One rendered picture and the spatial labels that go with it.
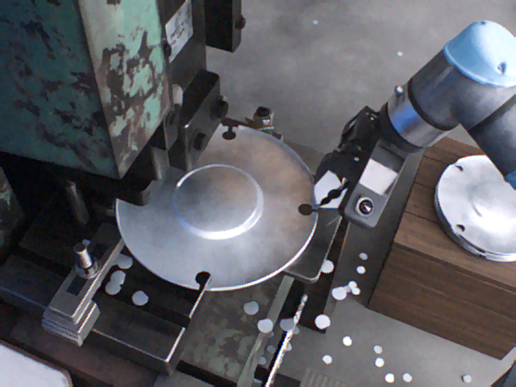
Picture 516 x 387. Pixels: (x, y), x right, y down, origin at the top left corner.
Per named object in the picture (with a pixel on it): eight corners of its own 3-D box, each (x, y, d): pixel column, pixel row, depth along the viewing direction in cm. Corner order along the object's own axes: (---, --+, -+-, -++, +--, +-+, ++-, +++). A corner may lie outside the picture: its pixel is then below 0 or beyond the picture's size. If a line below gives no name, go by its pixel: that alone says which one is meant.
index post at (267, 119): (272, 146, 101) (275, 106, 93) (265, 158, 99) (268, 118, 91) (257, 141, 101) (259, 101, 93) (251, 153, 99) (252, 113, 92)
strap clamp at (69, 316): (137, 251, 87) (126, 212, 79) (80, 346, 78) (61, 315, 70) (103, 238, 89) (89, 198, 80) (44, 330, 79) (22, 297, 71)
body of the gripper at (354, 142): (384, 156, 81) (440, 111, 71) (370, 203, 76) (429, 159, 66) (340, 126, 80) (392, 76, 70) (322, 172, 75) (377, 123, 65)
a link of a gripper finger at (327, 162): (335, 187, 80) (371, 158, 73) (332, 196, 79) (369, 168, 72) (308, 169, 80) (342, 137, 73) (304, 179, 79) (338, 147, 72)
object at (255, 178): (141, 119, 93) (141, 116, 93) (321, 136, 92) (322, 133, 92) (94, 277, 76) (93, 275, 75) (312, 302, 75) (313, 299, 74)
